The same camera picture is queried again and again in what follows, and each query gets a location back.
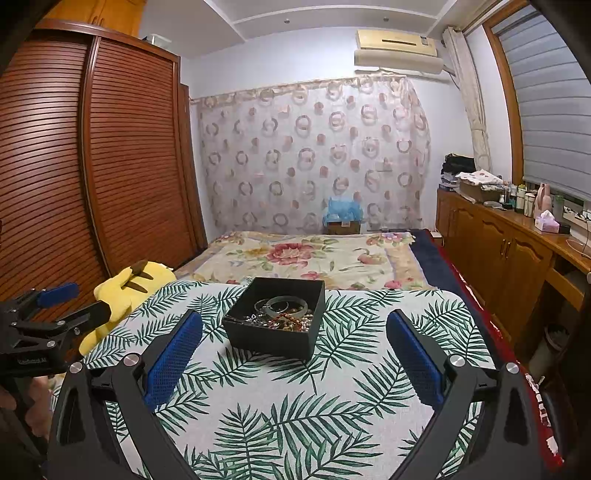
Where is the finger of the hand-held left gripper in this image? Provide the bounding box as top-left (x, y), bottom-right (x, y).
top-left (9, 301), bottom-right (113, 343)
top-left (0, 282), bottom-right (81, 320)

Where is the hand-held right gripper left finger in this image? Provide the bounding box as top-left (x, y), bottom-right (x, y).
top-left (46, 309), bottom-right (205, 480)

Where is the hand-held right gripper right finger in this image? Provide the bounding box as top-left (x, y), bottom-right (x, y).
top-left (385, 309), bottom-right (563, 480)

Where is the black jewelry box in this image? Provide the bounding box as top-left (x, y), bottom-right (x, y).
top-left (222, 276), bottom-right (327, 361)

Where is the translucent jade bangle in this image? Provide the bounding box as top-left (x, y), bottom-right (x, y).
top-left (265, 296), bottom-right (308, 316)

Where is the person's left hand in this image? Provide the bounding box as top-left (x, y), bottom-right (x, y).
top-left (0, 375), bottom-right (55, 441)

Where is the yellow plush toy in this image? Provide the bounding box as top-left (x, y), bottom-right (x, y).
top-left (78, 259), bottom-right (177, 357)

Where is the dark blue blanket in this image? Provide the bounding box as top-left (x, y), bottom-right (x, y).
top-left (407, 227), bottom-right (468, 291)

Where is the leaf print cloth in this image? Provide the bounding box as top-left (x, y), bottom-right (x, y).
top-left (50, 278), bottom-right (498, 480)

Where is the wooden cabinet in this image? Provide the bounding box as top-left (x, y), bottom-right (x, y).
top-left (435, 186), bottom-right (591, 343)

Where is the grey waste bin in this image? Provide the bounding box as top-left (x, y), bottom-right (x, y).
top-left (527, 322), bottom-right (572, 380)

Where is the brown slatted wardrobe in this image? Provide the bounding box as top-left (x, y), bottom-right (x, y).
top-left (0, 28), bottom-right (209, 326)

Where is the floral blanket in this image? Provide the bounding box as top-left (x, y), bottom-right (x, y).
top-left (174, 230), bottom-right (440, 292)

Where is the blue plastic bag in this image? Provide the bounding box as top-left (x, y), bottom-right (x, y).
top-left (322, 195), bottom-right (366, 225)

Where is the box with floral cloth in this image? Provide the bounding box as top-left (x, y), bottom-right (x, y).
top-left (455, 169), bottom-right (505, 204)

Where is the pink tissue box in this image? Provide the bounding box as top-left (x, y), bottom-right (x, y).
top-left (534, 209), bottom-right (560, 232)

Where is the group of toiletry bottles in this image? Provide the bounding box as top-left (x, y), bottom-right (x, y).
top-left (505, 182), bottom-right (537, 216)

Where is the pile of dark clothes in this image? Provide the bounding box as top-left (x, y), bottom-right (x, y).
top-left (440, 154), bottom-right (477, 191)

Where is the pink vase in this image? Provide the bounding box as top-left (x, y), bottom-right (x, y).
top-left (534, 182), bottom-right (553, 221)

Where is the beige window curtain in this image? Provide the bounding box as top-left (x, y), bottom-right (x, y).
top-left (443, 26), bottom-right (493, 172)

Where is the wooden overhead cupboard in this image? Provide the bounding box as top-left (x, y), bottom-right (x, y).
top-left (41, 0), bottom-right (145, 38)

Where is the grey window blind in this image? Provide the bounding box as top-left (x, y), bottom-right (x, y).
top-left (490, 0), bottom-right (591, 200)

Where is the beige air conditioner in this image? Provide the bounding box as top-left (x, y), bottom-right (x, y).
top-left (353, 28), bottom-right (456, 78)

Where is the brown wooden bead bracelet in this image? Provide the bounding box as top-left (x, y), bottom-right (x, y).
top-left (272, 314), bottom-right (306, 332)

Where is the ring patterned sheer curtain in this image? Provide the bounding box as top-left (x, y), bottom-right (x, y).
top-left (195, 75), bottom-right (433, 237)

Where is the wooden window frame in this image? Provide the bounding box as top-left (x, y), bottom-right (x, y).
top-left (481, 0), bottom-right (529, 186)

